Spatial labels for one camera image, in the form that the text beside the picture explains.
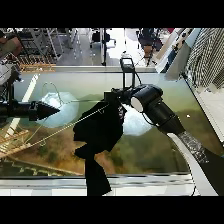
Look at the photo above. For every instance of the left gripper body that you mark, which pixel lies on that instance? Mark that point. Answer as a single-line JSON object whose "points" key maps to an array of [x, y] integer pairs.
{"points": [[33, 111]]}

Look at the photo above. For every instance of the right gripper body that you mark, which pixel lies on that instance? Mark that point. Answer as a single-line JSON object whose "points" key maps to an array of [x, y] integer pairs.
{"points": [[114, 96]]}

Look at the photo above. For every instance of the black garment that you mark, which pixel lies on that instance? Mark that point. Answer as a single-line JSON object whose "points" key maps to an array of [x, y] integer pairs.
{"points": [[100, 130]]}

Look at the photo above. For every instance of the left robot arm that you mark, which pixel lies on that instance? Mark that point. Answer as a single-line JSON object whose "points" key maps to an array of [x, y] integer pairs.
{"points": [[13, 109]]}

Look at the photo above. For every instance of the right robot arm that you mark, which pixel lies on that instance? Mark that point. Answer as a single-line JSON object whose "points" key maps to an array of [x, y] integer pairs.
{"points": [[166, 118]]}

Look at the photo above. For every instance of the person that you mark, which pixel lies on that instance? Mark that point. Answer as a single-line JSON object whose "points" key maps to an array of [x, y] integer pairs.
{"points": [[10, 45]]}

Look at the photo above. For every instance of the grey garment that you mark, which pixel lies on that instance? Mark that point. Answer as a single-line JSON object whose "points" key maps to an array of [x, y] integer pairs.
{"points": [[180, 63]]}

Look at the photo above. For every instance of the checked shirt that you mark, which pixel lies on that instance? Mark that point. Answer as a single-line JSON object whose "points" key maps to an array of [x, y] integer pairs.
{"points": [[208, 56]]}

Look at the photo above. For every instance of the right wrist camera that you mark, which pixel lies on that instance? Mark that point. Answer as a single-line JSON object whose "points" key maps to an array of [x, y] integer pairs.
{"points": [[127, 64]]}

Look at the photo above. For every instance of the silver frame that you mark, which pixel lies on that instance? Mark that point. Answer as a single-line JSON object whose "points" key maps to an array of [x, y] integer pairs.
{"points": [[50, 185]]}

